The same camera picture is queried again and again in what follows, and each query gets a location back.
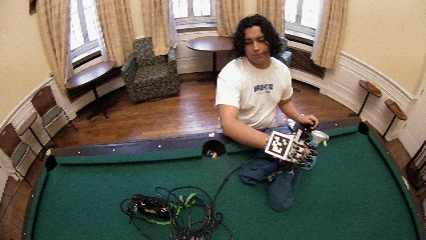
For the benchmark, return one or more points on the half-round wooden side table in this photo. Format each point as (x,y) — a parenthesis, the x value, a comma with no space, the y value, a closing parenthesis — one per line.
(91,75)

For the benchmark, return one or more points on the blue grey upholstered chair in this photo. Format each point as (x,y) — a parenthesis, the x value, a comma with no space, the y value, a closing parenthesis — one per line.
(284,55)

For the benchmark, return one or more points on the small wooden wall ledge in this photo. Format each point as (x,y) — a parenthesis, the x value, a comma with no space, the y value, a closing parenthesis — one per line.
(396,109)
(370,88)

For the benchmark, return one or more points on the dark wooden table rail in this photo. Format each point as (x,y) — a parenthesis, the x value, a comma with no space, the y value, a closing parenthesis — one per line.
(133,146)

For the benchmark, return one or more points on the the person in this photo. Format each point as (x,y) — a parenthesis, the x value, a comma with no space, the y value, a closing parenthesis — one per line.
(253,93)

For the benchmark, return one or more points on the window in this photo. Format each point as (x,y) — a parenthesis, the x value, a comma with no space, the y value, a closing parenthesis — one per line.
(301,16)
(84,28)
(193,11)

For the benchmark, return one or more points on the white spray bottle black top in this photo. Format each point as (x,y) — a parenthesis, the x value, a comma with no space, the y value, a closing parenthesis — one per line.
(320,136)

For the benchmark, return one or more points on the dark wall frame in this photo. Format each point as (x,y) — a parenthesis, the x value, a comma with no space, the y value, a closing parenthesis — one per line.
(34,5)

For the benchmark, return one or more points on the blue denim cloth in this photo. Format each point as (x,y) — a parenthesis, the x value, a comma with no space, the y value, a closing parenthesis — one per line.
(277,186)

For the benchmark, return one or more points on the green patterned armchair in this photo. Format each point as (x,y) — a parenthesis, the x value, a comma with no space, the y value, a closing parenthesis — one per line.
(151,75)

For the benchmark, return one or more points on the dark radiator grille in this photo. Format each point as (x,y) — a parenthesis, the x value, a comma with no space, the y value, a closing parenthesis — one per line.
(306,62)

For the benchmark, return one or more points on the wooden chair with grey seat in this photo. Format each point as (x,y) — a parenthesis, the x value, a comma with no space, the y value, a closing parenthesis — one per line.
(16,148)
(48,108)

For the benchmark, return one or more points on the black electronic box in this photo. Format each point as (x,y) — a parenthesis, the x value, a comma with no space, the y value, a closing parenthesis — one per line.
(149,206)

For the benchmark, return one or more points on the white marker cube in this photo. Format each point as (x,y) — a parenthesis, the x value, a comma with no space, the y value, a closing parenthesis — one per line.
(280,145)

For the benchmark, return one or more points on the round wooden pedestal table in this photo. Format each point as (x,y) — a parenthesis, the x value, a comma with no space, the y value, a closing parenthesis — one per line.
(211,44)

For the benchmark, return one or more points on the thin wristband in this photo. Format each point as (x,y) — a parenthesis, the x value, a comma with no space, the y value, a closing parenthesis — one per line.
(300,115)

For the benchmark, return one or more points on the dark wooden rack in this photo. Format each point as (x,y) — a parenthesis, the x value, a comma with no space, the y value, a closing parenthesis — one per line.
(417,166)

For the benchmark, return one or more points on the beige curtain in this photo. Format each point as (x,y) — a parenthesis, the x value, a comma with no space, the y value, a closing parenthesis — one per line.
(156,25)
(269,11)
(116,30)
(231,16)
(329,33)
(54,36)

